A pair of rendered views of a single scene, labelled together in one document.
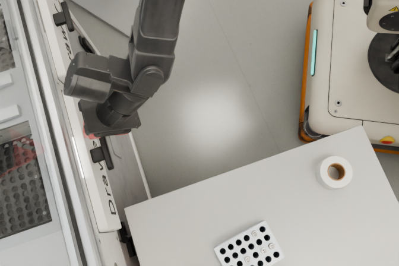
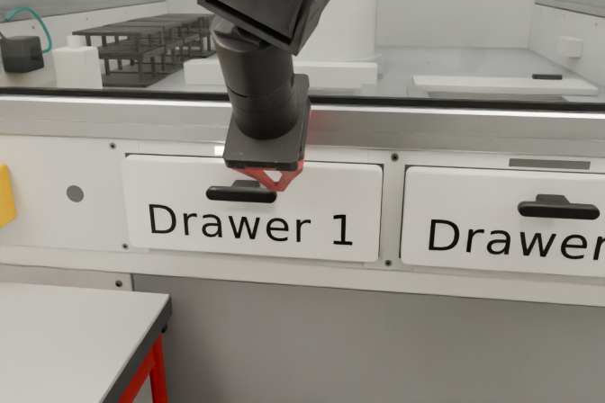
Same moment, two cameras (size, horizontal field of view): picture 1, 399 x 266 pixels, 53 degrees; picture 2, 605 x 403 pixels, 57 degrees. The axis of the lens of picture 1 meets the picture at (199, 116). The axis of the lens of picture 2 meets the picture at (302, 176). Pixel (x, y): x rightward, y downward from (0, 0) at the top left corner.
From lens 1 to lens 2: 0.74 m
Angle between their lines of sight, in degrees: 75
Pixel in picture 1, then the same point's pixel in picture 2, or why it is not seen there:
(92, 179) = (204, 161)
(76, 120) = (314, 165)
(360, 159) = not seen: outside the picture
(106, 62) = not seen: outside the picture
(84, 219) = (140, 100)
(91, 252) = (94, 99)
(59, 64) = (436, 170)
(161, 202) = (126, 335)
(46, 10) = (564, 176)
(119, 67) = not seen: outside the picture
